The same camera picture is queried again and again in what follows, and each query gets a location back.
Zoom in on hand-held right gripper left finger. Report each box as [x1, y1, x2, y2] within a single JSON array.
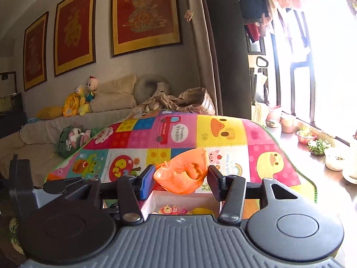
[[43, 164, 156, 226]]

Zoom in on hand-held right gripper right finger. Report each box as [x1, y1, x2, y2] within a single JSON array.
[[208, 165, 305, 226]]

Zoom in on orange plastic toy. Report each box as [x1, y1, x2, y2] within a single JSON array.
[[153, 148, 209, 195]]

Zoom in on pink cardboard box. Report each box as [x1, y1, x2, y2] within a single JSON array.
[[140, 189, 224, 220]]

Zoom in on pink cartoon toy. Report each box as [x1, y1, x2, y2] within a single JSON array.
[[158, 205, 192, 216]]

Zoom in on colourful cartoon play mat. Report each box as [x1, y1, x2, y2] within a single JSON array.
[[44, 109, 319, 205]]

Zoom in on green plush toy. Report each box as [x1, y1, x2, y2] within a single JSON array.
[[55, 126, 99, 159]]

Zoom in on dark cabinet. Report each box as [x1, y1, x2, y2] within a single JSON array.
[[0, 72, 27, 138]]

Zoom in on yellow cushion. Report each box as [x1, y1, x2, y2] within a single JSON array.
[[36, 106, 64, 119]]

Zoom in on white hanging bag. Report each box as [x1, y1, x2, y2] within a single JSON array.
[[252, 100, 270, 127]]

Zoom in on crumpled beige blanket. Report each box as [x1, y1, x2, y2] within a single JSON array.
[[131, 87, 217, 116]]

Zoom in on pink ceramic pot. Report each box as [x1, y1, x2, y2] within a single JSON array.
[[266, 105, 282, 128]]

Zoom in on beige sofa cushion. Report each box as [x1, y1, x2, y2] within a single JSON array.
[[90, 74, 138, 113]]

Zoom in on beige jar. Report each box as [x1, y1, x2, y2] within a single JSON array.
[[281, 114, 296, 134]]

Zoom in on white plush toy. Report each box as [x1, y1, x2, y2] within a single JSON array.
[[154, 82, 170, 99]]

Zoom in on yellow plush toy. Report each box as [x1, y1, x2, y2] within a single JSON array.
[[62, 85, 90, 117]]

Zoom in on grey round pillow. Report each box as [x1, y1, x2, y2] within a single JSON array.
[[133, 74, 170, 104]]

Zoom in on red bowl with plant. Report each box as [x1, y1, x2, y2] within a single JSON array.
[[296, 125, 318, 145]]

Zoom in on red-capped plush doll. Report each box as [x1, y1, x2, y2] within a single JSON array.
[[84, 75, 97, 104]]

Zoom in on green leafy plant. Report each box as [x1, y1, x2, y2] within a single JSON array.
[[307, 138, 331, 156]]

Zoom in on small white plant pot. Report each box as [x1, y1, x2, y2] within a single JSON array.
[[324, 147, 347, 172]]

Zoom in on dark curtain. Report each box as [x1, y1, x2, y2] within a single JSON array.
[[184, 0, 252, 118]]

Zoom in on large red gold framed picture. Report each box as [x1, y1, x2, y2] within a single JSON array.
[[111, 0, 184, 58]]

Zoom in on hanging clothes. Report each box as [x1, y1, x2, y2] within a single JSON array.
[[234, 0, 311, 43]]

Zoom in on black looped handle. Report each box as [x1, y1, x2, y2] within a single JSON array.
[[255, 56, 269, 76]]

